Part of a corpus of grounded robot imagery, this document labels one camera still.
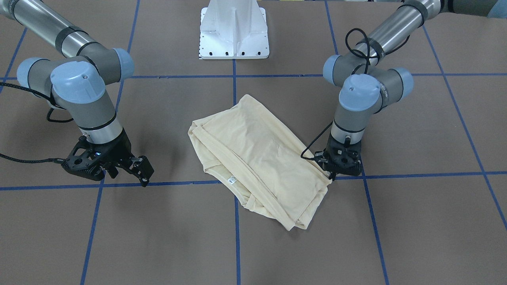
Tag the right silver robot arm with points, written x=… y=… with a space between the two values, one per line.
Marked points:
x=77 y=83

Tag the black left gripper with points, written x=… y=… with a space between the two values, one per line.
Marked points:
x=332 y=171

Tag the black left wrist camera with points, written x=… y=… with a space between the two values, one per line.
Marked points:
x=84 y=161

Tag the white pedestal column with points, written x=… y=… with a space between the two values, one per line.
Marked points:
x=233 y=29

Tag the cream long sleeve shirt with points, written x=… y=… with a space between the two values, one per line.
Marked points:
x=261 y=162

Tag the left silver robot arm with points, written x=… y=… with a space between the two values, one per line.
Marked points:
x=366 y=89

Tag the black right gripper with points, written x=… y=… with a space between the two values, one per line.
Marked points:
x=120 y=147

